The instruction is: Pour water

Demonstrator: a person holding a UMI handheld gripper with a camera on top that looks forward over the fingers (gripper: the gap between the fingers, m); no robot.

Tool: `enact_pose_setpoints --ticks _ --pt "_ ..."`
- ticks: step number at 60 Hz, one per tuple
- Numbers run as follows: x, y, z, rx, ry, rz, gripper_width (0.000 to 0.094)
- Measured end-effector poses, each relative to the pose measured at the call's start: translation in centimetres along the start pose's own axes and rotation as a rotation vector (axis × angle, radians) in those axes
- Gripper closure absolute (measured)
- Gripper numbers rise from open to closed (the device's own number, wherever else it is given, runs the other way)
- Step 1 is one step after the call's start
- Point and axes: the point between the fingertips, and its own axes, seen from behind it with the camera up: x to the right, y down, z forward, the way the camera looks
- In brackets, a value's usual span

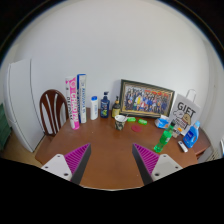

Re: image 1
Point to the framed group photograph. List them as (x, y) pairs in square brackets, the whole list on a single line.
[(145, 100)]

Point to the white cabinet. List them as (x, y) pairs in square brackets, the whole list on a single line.
[(19, 105)]

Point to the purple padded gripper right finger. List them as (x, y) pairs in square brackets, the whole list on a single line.
[(153, 166)]

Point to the dark blue pump bottle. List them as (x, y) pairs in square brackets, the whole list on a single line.
[(104, 106)]

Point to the white bottle blue cap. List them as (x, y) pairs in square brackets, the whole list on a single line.
[(94, 108)]

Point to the blue white tall tube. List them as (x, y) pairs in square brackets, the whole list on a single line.
[(81, 85)]

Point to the green plastic soda bottle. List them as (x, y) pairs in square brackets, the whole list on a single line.
[(164, 139)]

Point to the white gift paper bag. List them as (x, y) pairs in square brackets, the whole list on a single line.
[(185, 111)]

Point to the white remote control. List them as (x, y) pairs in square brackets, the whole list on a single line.
[(183, 147)]

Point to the patterned mug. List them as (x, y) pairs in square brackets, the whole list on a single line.
[(119, 123)]

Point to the green gum pack left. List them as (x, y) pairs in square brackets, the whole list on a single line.
[(131, 119)]

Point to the red round coaster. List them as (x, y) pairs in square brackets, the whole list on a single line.
[(136, 128)]

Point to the green gum pack right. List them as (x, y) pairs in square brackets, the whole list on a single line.
[(142, 121)]

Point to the pink white tall tube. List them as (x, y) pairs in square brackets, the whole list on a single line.
[(71, 97)]

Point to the blue detergent bottle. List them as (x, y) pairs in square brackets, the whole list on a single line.
[(192, 135)]

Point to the dark wooden chair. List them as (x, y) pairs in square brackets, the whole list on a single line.
[(50, 105)]

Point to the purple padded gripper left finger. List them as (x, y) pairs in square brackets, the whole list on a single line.
[(71, 166)]

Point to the green gum pack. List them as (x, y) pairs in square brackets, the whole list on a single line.
[(131, 119), (142, 121)]

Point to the small box with orange top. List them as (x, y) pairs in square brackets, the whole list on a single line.
[(177, 132)]

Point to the dark amber pump bottle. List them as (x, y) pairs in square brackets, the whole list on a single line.
[(116, 108)]

